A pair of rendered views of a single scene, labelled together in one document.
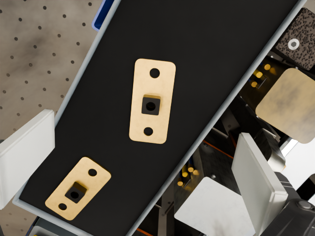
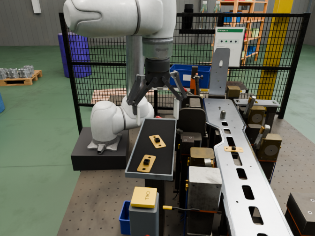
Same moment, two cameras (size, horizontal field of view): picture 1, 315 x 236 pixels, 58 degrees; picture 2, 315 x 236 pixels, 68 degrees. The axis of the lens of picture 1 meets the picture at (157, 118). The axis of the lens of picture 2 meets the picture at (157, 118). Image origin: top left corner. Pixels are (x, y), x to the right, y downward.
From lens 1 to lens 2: 0.81 m
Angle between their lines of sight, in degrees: 84
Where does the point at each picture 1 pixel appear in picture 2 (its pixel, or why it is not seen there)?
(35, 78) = not seen: outside the picture
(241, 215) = (212, 172)
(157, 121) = (161, 143)
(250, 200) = (176, 106)
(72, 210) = (147, 168)
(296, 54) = (188, 141)
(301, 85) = (197, 149)
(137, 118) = (155, 143)
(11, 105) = not seen: outside the picture
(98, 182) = (152, 158)
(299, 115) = (204, 153)
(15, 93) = not seen: outside the picture
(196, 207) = (194, 175)
